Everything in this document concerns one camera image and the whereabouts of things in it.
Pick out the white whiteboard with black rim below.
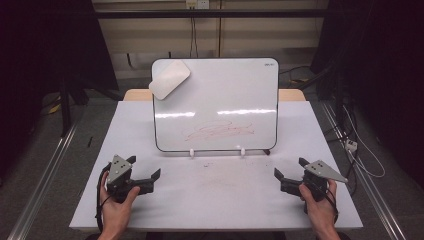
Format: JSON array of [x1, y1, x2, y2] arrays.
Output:
[[150, 57, 280, 154]]

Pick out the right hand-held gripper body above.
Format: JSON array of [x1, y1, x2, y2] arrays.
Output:
[[299, 159, 349, 203]]

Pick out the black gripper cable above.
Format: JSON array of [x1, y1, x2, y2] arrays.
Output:
[[324, 188, 340, 225], [94, 162, 113, 233]]

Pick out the person's left hand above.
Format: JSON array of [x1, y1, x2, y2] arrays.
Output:
[[99, 171, 142, 234]]

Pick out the person's right hand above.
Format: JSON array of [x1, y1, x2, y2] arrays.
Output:
[[298, 179, 339, 234]]

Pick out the black hanging cables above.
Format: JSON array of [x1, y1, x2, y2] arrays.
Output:
[[188, 16, 200, 60]]

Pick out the black metal stand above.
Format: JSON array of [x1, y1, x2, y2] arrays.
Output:
[[58, 74, 88, 138]]

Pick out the black floor cable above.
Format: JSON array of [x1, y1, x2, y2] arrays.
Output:
[[278, 65, 313, 85]]

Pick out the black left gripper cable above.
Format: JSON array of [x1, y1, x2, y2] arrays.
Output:
[[94, 162, 113, 233]]

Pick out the white power strip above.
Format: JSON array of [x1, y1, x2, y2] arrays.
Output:
[[344, 139, 359, 153]]

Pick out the white whiteboard eraser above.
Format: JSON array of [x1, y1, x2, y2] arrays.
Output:
[[148, 59, 192, 101]]

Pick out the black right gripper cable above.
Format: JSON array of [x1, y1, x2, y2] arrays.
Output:
[[324, 188, 340, 225]]

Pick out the light wooden table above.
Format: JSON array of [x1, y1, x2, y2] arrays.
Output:
[[123, 88, 307, 103]]

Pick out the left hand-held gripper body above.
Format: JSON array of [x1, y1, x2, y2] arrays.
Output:
[[105, 154, 135, 204]]

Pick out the white floor cable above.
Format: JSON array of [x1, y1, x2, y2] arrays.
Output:
[[343, 104, 387, 179]]

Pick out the dark curtain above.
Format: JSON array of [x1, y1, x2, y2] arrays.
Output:
[[309, 0, 424, 189], [0, 0, 120, 183]]

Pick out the white wall socket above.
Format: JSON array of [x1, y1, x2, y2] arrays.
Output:
[[185, 0, 211, 10]]

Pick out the aluminium floor rail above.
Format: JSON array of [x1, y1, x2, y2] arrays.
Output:
[[6, 121, 80, 240], [320, 101, 408, 240]]

